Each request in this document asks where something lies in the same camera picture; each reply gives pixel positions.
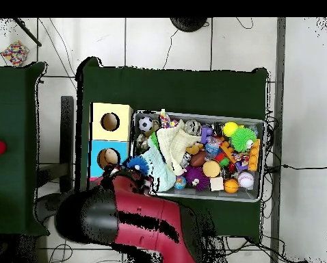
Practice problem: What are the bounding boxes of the black power cable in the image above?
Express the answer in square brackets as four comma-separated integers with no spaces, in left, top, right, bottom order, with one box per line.
[264,163,327,171]

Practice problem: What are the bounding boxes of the black round stand base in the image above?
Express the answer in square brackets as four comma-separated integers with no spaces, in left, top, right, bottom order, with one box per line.
[169,17,209,33]

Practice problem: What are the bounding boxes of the black slanted rod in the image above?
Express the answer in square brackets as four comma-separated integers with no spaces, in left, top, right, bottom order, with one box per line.
[12,17,42,47]

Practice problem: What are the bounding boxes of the yellow tennis ball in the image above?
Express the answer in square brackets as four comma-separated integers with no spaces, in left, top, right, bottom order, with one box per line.
[222,121,239,137]

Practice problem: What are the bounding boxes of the green fuzzy ball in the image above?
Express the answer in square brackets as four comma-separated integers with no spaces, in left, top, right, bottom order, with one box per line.
[230,127,258,153]

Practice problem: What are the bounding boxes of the silver wire mesh bin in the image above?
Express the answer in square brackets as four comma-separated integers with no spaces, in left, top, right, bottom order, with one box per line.
[129,110,265,203]

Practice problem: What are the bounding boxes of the mint green waffle cloth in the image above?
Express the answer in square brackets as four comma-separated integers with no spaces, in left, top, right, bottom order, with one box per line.
[140,146,176,192]

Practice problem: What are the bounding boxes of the cream waffle cloth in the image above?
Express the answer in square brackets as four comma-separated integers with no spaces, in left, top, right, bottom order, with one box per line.
[155,127,201,176]

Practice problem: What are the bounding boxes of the wooden box with three holes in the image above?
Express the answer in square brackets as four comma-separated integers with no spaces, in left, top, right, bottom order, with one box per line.
[88,102,133,181]

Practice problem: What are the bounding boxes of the white baseball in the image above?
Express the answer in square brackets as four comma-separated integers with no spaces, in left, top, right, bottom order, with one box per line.
[237,171,255,190]

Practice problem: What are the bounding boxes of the black and white soccer ball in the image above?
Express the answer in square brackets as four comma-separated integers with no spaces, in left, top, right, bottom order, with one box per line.
[138,116,154,132]

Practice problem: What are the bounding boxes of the orange basketball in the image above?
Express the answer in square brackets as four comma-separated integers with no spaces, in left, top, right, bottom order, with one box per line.
[223,178,240,195]

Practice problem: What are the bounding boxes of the dark green side table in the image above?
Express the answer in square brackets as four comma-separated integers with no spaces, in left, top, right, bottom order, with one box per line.
[0,62,49,236]

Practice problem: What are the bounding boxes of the thin black stand cable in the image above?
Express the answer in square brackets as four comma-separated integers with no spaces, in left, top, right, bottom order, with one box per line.
[162,28,179,71]

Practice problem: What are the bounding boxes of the blue fuzzy ball with eyes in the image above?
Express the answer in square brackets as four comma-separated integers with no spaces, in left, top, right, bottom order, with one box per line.
[125,155,151,175]

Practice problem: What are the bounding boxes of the brown toy football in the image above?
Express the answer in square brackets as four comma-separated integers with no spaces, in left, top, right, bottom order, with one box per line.
[189,150,208,167]

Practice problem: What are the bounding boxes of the multicolour patterned cloth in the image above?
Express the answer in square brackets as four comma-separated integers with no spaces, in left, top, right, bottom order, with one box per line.
[157,109,178,129]

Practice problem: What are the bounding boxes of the purple fuzzy toy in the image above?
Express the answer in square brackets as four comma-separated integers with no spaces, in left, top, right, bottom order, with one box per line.
[183,165,211,191]

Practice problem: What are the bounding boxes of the colourful bean bag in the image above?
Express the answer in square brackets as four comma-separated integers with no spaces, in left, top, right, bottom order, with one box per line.
[0,40,30,66]

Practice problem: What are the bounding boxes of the dark green table cloth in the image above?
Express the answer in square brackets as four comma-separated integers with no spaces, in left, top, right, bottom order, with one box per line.
[74,57,270,243]

